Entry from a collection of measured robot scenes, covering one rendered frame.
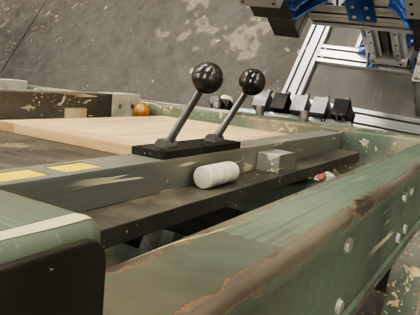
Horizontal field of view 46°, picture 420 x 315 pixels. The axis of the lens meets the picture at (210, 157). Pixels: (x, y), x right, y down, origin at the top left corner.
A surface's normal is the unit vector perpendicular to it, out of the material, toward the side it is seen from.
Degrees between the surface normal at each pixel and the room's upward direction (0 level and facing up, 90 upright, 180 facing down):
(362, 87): 0
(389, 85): 0
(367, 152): 32
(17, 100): 90
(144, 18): 0
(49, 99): 90
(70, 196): 90
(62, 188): 90
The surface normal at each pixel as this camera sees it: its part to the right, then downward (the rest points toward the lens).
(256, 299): 0.85, 0.16
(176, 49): -0.39, -0.44
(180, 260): 0.09, -0.98
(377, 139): -0.51, 0.09
